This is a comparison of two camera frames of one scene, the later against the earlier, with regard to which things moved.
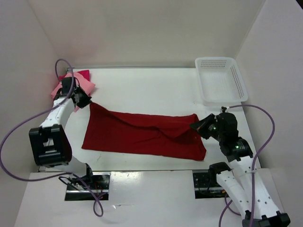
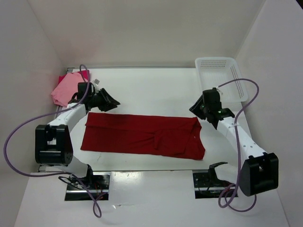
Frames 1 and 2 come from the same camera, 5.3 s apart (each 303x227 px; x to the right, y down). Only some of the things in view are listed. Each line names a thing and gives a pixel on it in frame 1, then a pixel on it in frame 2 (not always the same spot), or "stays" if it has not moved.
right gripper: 200,125 to 194,109
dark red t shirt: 169,135 stays
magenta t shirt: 85,73 stays
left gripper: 86,100 to 109,103
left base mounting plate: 99,185 stays
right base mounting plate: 208,186 stays
